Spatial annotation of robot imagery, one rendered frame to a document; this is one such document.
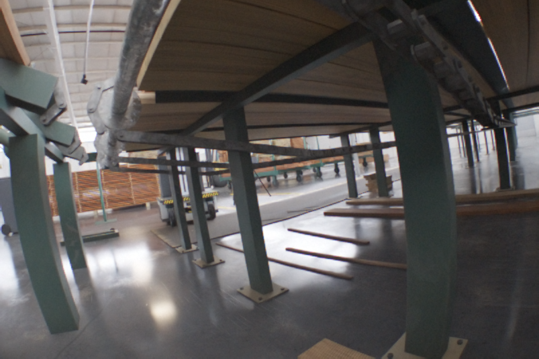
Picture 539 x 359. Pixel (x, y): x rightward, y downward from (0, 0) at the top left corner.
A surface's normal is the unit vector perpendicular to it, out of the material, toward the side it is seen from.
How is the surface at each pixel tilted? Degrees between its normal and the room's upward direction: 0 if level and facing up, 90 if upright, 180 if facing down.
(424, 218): 90
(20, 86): 90
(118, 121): 90
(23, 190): 90
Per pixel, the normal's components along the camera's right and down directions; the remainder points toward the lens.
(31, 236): 0.57, -0.12
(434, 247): -0.80, 0.11
